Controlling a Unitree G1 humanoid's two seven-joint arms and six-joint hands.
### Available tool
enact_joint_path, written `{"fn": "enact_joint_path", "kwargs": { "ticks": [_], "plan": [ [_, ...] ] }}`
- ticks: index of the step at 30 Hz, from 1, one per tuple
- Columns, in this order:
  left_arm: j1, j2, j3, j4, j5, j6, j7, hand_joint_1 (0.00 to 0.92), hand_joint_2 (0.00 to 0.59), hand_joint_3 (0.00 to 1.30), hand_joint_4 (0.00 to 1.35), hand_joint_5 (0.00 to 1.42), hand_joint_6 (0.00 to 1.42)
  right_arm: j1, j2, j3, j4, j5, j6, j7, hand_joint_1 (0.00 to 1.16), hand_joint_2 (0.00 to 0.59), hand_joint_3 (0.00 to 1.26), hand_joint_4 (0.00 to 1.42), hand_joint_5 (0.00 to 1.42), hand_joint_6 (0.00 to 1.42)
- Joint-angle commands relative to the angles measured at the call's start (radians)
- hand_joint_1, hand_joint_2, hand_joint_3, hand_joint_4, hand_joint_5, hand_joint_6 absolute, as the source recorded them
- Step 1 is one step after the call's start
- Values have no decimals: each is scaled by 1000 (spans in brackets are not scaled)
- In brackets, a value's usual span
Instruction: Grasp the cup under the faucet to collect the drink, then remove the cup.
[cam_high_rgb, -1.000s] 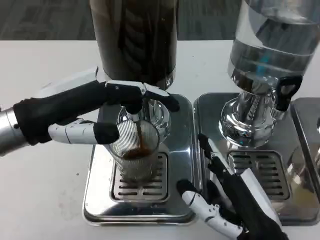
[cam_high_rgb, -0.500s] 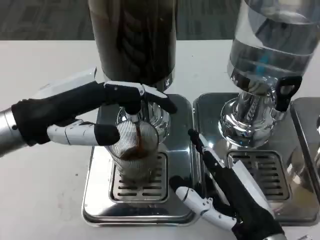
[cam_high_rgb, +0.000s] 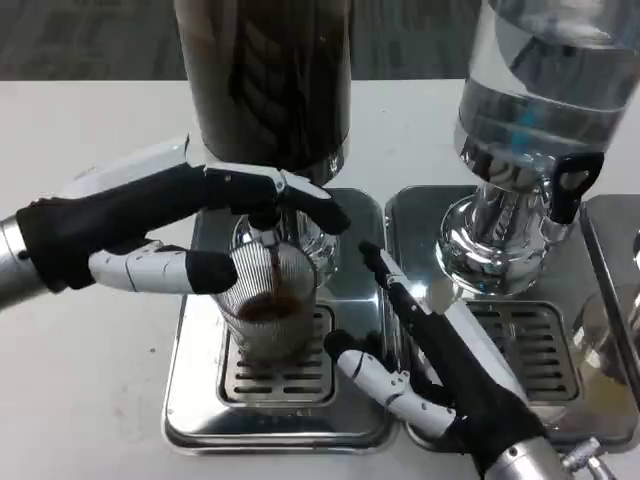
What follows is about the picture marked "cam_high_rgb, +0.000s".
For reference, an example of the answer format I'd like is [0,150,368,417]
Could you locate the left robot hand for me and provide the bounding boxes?
[14,134,351,296]

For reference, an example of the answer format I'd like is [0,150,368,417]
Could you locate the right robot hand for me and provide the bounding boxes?
[323,241,549,479]

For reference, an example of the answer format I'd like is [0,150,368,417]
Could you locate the clear ribbed glass cup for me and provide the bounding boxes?
[208,244,319,361]

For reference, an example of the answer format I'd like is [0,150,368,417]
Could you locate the steel drip grid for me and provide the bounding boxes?
[464,302,584,404]
[217,304,336,406]

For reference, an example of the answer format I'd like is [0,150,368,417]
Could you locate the steel dispenser base tray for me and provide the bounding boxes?
[582,193,640,396]
[163,187,401,449]
[384,185,639,446]

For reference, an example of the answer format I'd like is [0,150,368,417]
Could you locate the black tap of water dispenser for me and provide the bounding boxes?
[552,152,606,226]

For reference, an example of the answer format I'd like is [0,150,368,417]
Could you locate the dark drink dispenser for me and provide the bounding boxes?
[172,0,357,289]

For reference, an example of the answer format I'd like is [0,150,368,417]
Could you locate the black arm cable with connector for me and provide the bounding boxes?
[562,437,619,480]

